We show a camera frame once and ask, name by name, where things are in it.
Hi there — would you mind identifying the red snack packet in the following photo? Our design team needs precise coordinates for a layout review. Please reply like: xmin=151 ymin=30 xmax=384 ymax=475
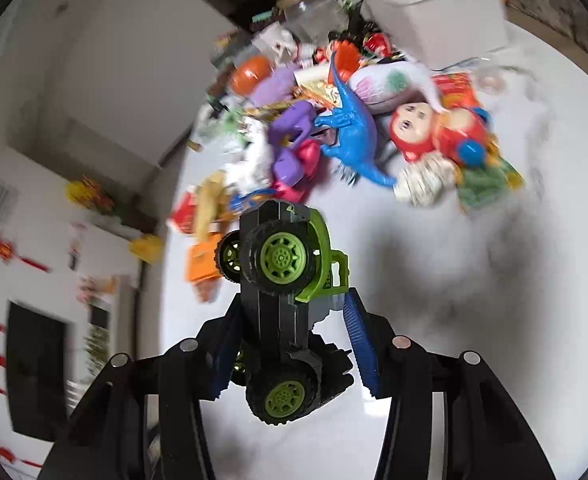
xmin=431 ymin=72 xmax=480 ymax=111

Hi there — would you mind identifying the cream knitted cloth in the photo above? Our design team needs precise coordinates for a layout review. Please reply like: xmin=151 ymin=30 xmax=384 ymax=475
xmin=394 ymin=155 xmax=457 ymax=206

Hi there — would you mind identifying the green black toy truck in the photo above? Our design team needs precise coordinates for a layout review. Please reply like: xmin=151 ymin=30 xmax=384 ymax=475
xmin=215 ymin=200 xmax=355 ymax=427

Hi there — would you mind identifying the yellow plush toy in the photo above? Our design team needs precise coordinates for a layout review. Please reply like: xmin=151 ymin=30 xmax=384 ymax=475
xmin=194 ymin=172 xmax=227 ymax=241

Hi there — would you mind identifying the blue toy dinosaur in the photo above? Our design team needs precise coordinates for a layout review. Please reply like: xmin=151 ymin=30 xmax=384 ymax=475
xmin=315 ymin=50 xmax=399 ymax=190

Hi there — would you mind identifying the orange ball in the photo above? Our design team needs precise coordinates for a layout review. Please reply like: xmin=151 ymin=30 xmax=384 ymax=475
xmin=231 ymin=56 xmax=275 ymax=95

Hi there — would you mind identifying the white printed plush toy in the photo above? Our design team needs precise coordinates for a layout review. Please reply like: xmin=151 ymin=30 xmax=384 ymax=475
xmin=348 ymin=60 xmax=450 ymax=116

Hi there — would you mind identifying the green snack packet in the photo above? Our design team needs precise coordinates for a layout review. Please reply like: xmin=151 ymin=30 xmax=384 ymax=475
xmin=456 ymin=160 xmax=525 ymax=211

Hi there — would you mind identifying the red round-faced doll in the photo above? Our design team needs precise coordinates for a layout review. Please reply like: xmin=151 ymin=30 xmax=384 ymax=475
xmin=388 ymin=101 xmax=492 ymax=168

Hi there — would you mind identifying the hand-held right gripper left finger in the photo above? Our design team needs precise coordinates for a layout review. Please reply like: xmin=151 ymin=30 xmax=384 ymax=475
xmin=38 ymin=292 xmax=247 ymax=480

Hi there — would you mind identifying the orange toy box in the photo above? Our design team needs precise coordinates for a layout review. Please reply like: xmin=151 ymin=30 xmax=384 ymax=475
xmin=185 ymin=240 xmax=225 ymax=286

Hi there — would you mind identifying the purple plastic toy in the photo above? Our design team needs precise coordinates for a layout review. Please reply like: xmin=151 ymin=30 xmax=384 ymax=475
xmin=266 ymin=100 xmax=325 ymax=186

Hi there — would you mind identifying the black television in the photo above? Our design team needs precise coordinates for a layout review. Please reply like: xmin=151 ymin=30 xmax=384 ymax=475
xmin=6 ymin=300 xmax=69 ymax=441

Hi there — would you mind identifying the clear plastic container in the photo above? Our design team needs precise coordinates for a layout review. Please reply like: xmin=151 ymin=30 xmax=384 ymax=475
xmin=284 ymin=0 xmax=347 ymax=41

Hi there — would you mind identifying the pink plastic toy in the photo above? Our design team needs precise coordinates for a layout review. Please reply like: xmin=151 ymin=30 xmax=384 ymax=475
xmin=274 ymin=140 xmax=323 ymax=202

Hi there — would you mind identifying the white plastic storage box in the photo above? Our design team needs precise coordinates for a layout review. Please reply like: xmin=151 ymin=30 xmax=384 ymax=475
xmin=364 ymin=0 xmax=510 ymax=68

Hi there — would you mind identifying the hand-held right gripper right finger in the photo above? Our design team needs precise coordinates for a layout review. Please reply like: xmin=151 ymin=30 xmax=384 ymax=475
xmin=343 ymin=287 xmax=557 ymax=480

